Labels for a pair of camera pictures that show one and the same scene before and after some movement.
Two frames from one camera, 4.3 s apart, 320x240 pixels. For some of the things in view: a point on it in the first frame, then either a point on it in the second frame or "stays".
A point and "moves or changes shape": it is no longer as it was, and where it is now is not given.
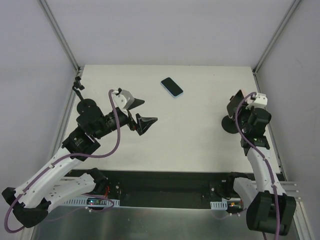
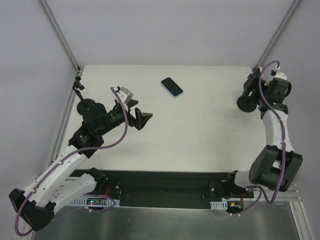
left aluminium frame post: [46, 9] stays
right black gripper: [231, 106] → [252, 81]
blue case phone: [172, 87] stays
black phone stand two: [229, 125] moves or changes shape
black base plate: [169, 189] stays
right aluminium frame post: [291, 9] stays
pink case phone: [234, 101] → [251, 86]
